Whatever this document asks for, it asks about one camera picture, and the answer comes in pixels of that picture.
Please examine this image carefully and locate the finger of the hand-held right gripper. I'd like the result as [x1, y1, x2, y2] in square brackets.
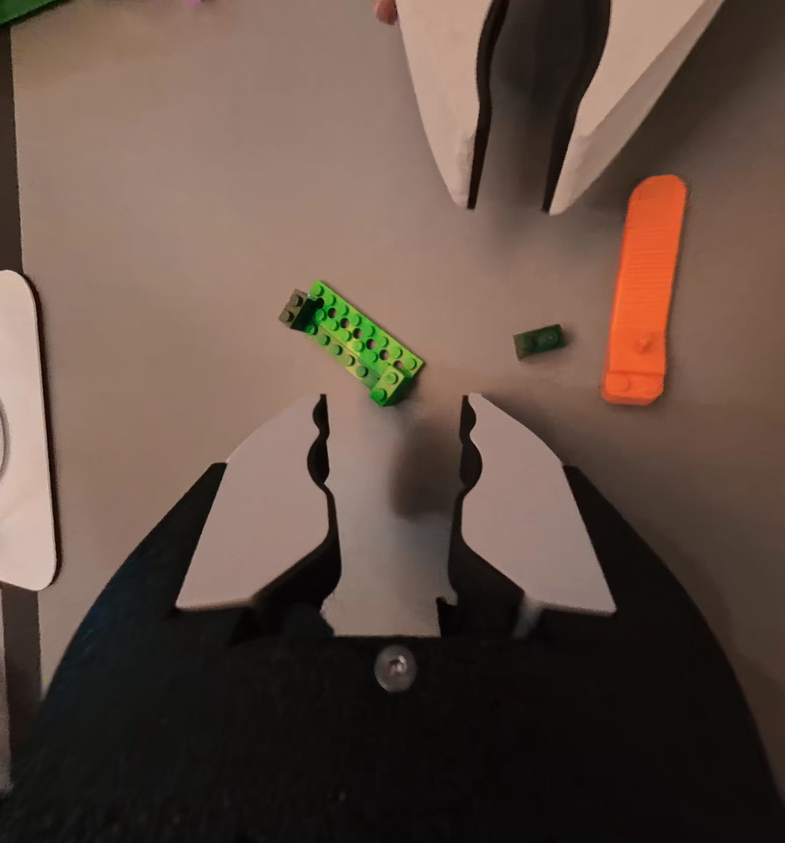
[392, 0, 506, 212]
[541, 0, 727, 216]

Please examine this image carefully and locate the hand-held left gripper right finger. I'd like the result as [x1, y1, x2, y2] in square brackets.
[449, 393, 617, 616]

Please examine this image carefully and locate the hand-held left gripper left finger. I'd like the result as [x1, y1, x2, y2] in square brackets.
[175, 394, 346, 610]

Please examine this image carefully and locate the small dark green lego plate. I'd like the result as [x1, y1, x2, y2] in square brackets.
[513, 324, 566, 360]

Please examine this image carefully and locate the green lego plate assembly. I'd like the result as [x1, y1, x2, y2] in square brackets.
[277, 280, 426, 408]

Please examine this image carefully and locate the orange lego brick separator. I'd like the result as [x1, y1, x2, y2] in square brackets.
[600, 174, 688, 406]

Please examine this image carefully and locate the white plastic tray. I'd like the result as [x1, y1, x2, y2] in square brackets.
[0, 270, 58, 590]

